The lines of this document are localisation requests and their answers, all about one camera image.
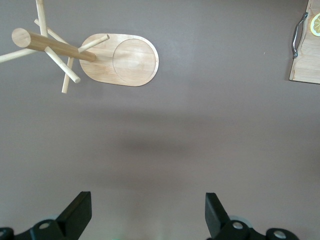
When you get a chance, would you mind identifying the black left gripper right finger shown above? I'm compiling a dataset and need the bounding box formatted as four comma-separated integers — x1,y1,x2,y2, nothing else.
204,192,300,240

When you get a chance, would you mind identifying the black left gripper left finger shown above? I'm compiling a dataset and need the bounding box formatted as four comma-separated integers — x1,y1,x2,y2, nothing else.
0,191,93,240

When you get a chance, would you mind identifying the wooden mug rack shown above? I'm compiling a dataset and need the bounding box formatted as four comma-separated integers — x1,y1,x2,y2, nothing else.
0,0,160,94

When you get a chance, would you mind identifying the brown table cover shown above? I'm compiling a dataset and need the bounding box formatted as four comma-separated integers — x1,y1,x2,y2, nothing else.
0,0,320,240

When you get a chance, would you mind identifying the wooden cutting board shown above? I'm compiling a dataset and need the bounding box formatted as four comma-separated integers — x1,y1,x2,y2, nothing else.
289,0,320,85

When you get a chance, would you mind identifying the lemon slice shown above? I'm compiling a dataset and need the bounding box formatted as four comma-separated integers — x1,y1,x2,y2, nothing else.
309,12,320,38

